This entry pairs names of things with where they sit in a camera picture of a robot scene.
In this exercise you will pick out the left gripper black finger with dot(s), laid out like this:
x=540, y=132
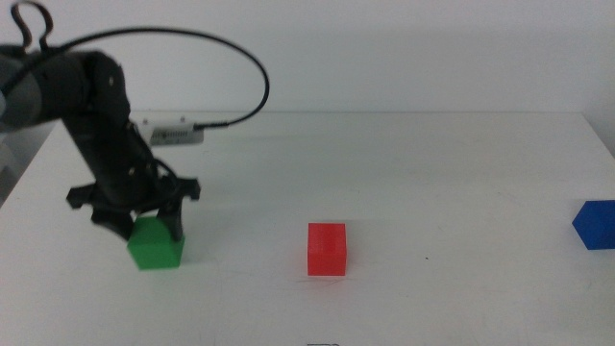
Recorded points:
x=115, y=222
x=174, y=221

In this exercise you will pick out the green cube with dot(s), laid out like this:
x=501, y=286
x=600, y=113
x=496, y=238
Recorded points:
x=154, y=250

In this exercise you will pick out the red cube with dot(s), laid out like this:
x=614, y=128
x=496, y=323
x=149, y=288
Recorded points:
x=327, y=250

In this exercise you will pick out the blue cube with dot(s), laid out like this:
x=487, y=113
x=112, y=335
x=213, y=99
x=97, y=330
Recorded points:
x=598, y=226

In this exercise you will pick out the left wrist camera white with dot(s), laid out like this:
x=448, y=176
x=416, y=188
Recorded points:
x=173, y=134

